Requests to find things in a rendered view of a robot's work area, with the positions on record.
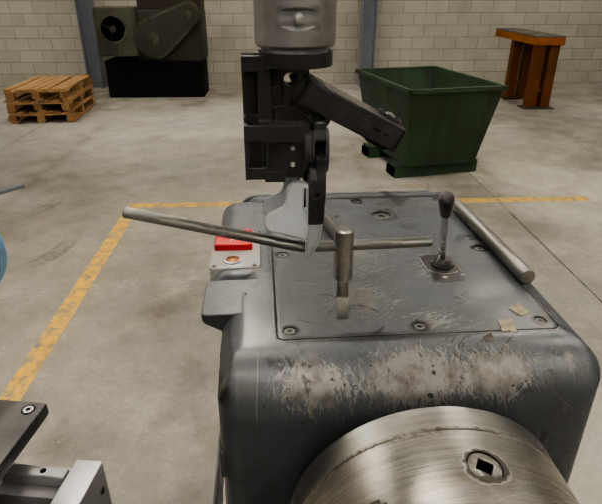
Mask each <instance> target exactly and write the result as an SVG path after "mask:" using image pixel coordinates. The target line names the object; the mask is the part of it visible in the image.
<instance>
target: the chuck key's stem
mask: <svg viewBox="0 0 602 504"><path fill-rule="evenodd" d="M334 242H335V244H336V251H334V269H333V277H334V279H335V280H336V281H337V293H336V312H335V313H336V317H337V319H338V320H339V319H348V318H349V297H348V296H349V281H350V280H351V279H352V278H353V252H354V250H353V243H354V229H353V228H352V227H351V226H349V225H339V226H337V227H336V228H335V229H334Z"/></svg>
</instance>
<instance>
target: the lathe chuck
mask: <svg viewBox="0 0 602 504"><path fill-rule="evenodd" d="M474 453H481V454H485V455H488V456H490V457H491V458H493V459H494V460H495V461H497V462H498V464H499V465H500V466H501V468H502V471H503V476H502V479H500V480H497V481H490V480H485V479H482V478H480V477H478V476H477V475H475V474H474V473H473V472H472V471H471V470H470V469H469V468H468V466H467V463H466V460H467V457H468V456H469V455H471V454H474ZM303 504H579V502H578V501H577V499H576V497H575V496H574V494H573V493H572V491H571V489H570V488H569V486H568V485H567V483H566V481H565V480H564V478H563V477H562V475H561V473H560V472H559V470H558V469H557V468H556V466H555V465H554V464H553V463H552V462H551V461H550V460H549V459H548V458H547V457H546V456H545V455H543V454H542V453H541V452H539V451H538V450H536V449H535V448H533V447H531V446H529V445H527V444H525V443H523V442H521V441H519V440H516V439H513V438H510V437H507V436H504V435H500V434H495V433H490V432H484V431H475V430H442V431H432V432H425V433H419V434H414V435H410V436H406V437H402V438H399V439H395V440H392V441H389V442H386V443H383V444H381V445H378V446H376V447H374V448H371V449H369V450H367V451H365V452H363V453H361V454H359V455H357V456H355V457H354V458H352V459H350V460H349V461H347V462H345V463H344V464H342V465H341V466H339V467H338V468H337V469H335V470H334V471H333V472H331V473H330V474H329V475H328V476H327V477H325V478H324V479H323V480H322V481H321V482H320V483H319V484H318V485H317V486H316V487H315V488H314V489H313V491H312V492H311V493H310V494H309V495H308V497H307V498H306V500H305V501H304V502H303Z"/></svg>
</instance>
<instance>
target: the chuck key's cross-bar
mask: <svg viewBox="0 0 602 504"><path fill-rule="evenodd" d="M122 217H123V218H126V219H132V220H137V221H142V222H147V223H152V224H157V225H163V226H168V227H173V228H178V229H183V230H188V231H193V232H199V233H204V234H209V235H214V236H219V237H224V238H230V239H235V240H240V241H245V242H250V243H255V244H260V245H266V246H271V247H276V248H281V249H286V250H291V251H297V252H305V242H303V241H297V240H292V239H286V238H281V237H276V236H271V235H266V234H261V233H256V232H251V231H246V230H241V229H236V228H231V227H226V226H221V225H216V224H211V223H206V222H201V221H195V220H190V219H185V218H180V217H175V216H170V215H165V214H160V213H155V212H150V211H145V210H140V209H135V208H130V207H124V208H123V212H122ZM432 245H433V238H432V237H431V236H427V237H404V238H381V239H359V240H354V243H353V250H375V249H397V248H419V247H432ZM331 251H336V244H335V242H334V241H320V243H319V245H318V246H317V248H316V250H315V251H314V252H331Z"/></svg>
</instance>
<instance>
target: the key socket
mask: <svg viewBox="0 0 602 504"><path fill-rule="evenodd" d="M466 463H467V466H468V468H469V469H470V470H471V471H472V472H473V473H474V474H475V475H477V476H478V477H480V478H482V479H485V480H490V481H497V480H500V479H502V476H503V471H502V468H501V466H500V465H499V464H498V462H497V461H495V460H494V459H493V458H491V457H490V456H488V455H485V454H481V453H474V454H471V455H469V456H468V457H467V460H466Z"/></svg>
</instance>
